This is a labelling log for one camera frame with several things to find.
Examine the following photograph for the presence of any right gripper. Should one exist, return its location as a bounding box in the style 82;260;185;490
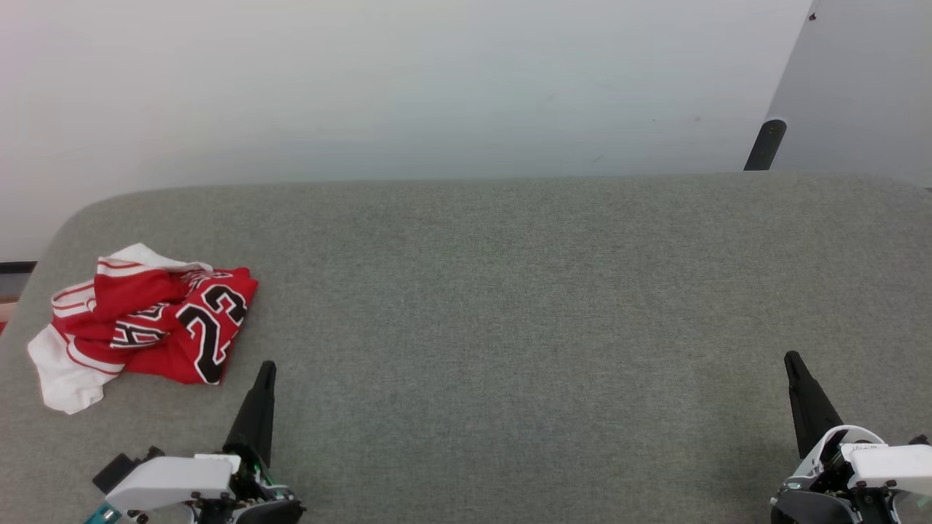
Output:
770;351;900;524

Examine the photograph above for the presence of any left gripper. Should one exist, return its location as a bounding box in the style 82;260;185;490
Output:
193;360;307;524

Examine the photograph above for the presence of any red Bulls basketball jersey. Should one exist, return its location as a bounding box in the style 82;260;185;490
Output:
27;243;259;415

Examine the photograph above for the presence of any grey door panel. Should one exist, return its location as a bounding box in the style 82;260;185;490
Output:
769;0;932;188

